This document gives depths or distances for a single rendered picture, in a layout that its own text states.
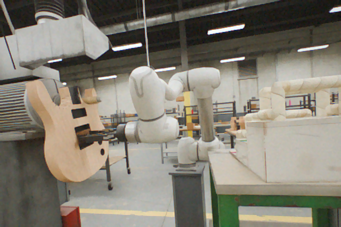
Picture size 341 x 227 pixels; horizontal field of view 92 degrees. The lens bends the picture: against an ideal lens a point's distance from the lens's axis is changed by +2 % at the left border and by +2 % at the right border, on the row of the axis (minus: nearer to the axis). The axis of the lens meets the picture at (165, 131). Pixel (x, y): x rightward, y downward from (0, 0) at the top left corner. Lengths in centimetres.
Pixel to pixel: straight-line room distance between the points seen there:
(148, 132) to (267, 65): 1244
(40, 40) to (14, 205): 75
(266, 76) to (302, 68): 203
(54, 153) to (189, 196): 107
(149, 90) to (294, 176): 48
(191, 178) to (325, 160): 97
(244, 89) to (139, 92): 1176
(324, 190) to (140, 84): 58
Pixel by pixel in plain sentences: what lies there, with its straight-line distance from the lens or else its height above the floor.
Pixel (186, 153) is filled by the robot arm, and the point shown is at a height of 85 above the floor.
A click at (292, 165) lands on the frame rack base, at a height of 98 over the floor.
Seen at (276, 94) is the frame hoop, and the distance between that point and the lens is 56.
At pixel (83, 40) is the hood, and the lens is 74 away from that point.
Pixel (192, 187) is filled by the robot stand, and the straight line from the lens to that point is 142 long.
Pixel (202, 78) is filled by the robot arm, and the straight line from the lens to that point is 106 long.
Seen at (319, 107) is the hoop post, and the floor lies 113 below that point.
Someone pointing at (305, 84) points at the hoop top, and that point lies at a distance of 59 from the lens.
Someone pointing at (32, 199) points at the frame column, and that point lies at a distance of 109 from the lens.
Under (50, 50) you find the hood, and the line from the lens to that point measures 82.
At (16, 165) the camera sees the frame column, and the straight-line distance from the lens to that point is 104.
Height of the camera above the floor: 112
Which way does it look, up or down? 3 degrees down
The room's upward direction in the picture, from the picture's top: 4 degrees counter-clockwise
